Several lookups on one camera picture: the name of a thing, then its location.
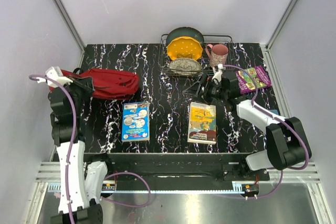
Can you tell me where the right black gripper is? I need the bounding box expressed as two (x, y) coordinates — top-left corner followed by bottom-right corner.
(183, 73), (227, 106)

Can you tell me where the red student backpack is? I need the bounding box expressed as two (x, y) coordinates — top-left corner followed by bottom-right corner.
(61, 68), (139, 100)

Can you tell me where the black wire dish rack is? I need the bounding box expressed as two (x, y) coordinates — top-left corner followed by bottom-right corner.
(158, 34), (235, 77)

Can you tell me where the yellow paperback book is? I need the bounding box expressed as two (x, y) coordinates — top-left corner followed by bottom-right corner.
(187, 102), (217, 144)

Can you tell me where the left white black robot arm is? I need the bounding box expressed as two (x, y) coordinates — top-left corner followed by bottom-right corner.
(48, 77), (113, 223)

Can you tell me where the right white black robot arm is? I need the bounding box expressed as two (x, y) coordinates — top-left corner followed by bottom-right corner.
(184, 72), (312, 180)

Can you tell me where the grey patterned small plate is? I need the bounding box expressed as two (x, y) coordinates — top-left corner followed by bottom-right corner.
(169, 58), (201, 76)

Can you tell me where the pink patterned mug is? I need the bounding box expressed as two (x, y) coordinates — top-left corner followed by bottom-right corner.
(205, 44), (229, 68)

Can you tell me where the yellow dotted plate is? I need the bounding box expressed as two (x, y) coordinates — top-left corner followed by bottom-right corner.
(166, 36), (203, 60)

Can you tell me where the purple treehouse paperback book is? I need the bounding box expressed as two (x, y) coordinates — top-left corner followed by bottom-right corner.
(236, 66), (271, 94)

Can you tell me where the dark green plate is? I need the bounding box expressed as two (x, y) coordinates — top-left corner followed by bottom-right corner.
(166, 26), (205, 47)

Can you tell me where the blue comic paperback book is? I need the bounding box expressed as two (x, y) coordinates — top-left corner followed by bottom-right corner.
(121, 101), (150, 142)

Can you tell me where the blue card wallet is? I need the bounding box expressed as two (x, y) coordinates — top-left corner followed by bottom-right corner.
(269, 109), (279, 115)

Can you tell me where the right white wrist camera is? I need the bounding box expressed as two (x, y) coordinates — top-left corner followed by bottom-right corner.
(212, 63), (225, 85)

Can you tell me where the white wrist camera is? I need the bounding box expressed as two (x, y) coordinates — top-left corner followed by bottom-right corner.
(37, 67), (73, 88)
(212, 63), (225, 85)

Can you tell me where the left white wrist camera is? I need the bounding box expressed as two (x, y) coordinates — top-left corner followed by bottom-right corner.
(37, 67), (73, 88)

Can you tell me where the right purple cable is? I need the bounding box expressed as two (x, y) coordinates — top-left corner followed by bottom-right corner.
(217, 64), (312, 200)

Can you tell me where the aluminium frame rail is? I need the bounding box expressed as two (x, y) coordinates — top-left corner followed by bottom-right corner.
(36, 0), (87, 51)

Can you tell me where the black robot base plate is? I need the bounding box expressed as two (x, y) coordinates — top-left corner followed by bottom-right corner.
(84, 153), (270, 182)

